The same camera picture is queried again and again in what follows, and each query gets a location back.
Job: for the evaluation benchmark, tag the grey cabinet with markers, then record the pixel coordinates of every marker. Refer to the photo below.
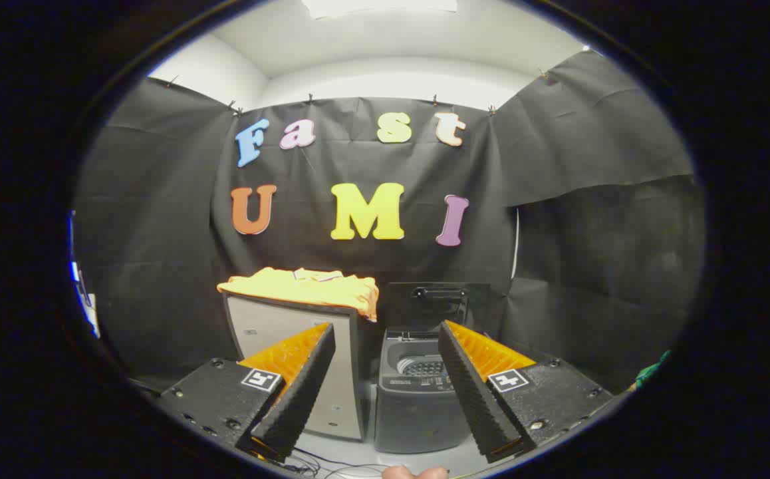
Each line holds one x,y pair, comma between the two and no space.
272,326

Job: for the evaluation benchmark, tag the orange polo shirt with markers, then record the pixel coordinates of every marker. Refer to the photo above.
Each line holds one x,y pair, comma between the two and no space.
292,289

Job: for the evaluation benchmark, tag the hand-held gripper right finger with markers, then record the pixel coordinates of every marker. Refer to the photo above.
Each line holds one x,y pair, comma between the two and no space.
468,392

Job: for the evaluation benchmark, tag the black backdrop cloth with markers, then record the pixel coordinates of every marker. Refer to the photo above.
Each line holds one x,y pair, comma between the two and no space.
332,163

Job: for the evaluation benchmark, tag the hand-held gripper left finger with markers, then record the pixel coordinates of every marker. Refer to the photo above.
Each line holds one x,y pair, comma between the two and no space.
302,386

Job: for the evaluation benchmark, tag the dark grey washing machine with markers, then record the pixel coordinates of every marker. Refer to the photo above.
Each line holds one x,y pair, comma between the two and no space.
411,416

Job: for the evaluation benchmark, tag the white and blue object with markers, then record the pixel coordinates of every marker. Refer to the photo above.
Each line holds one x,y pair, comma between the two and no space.
86,293

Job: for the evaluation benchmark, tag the green object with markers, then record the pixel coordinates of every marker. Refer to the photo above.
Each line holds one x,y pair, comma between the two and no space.
651,371

